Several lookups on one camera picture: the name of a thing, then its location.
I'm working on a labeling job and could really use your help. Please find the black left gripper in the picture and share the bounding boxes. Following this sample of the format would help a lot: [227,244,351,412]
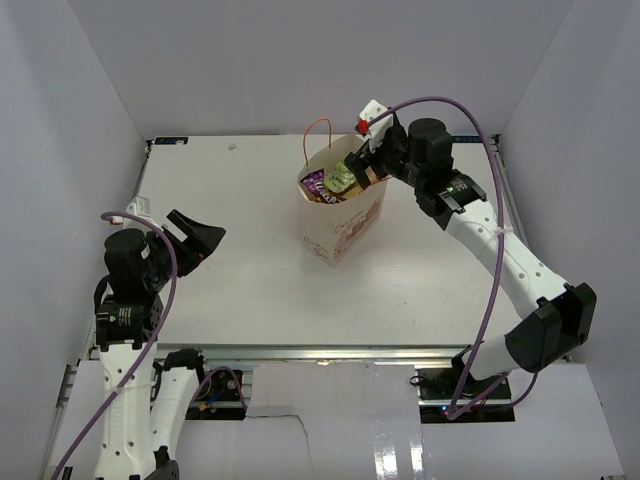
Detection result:
[143,208,225,289]

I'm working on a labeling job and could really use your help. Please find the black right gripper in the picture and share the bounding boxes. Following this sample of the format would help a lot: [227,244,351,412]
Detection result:
[344,124,426,190]

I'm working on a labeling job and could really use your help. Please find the green snack packet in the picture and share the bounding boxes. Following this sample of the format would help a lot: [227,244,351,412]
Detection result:
[324,161,356,195]

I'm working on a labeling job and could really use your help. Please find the brown chocolate bar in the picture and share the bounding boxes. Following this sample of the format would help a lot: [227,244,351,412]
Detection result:
[299,169,345,205]

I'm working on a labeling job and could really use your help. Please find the cream paper bag orange handles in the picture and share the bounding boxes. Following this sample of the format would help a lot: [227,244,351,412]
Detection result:
[297,134,387,265]

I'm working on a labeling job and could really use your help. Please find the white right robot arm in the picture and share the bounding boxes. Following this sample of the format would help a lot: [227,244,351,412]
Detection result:
[344,116,597,399]

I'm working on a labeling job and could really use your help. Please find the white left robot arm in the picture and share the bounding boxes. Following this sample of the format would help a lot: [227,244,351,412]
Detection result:
[94,210,226,479]

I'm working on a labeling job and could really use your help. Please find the right blue table label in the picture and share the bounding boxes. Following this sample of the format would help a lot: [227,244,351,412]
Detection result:
[452,135,483,144]

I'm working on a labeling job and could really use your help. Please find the blue table label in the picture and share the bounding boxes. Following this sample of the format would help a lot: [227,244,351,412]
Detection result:
[153,136,189,146]
[452,135,483,144]

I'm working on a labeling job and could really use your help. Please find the left blue table label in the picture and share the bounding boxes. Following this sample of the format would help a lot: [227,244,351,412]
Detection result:
[153,136,189,146]

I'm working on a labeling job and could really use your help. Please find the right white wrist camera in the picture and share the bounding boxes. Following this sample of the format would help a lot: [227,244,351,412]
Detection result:
[355,99,393,151]

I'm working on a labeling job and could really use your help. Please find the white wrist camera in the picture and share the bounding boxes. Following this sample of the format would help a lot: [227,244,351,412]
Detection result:
[355,99,393,151]
[111,196,151,225]

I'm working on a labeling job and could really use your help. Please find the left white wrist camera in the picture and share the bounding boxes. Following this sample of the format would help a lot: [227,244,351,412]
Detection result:
[111,196,151,225]

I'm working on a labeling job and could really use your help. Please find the aluminium table edge rail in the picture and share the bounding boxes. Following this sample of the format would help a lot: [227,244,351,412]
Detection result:
[87,344,571,362]

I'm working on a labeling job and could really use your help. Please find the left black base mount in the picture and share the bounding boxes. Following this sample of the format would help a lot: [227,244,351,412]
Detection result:
[190,369,244,411]

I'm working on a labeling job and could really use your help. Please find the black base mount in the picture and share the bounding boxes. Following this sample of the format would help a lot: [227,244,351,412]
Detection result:
[409,368,515,425]
[190,369,244,411]

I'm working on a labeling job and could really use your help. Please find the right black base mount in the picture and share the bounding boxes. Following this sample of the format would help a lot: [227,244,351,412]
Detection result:
[409,368,515,425]

